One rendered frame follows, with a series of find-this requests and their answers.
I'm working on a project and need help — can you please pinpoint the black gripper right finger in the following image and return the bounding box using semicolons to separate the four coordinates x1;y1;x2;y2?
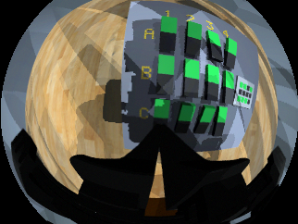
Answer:
159;124;250;210

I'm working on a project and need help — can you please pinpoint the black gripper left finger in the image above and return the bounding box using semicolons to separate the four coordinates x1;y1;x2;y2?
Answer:
70;123;161;209

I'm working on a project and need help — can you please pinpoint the grey switch panel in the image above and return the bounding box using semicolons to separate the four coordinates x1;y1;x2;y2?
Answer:
120;1;260;153

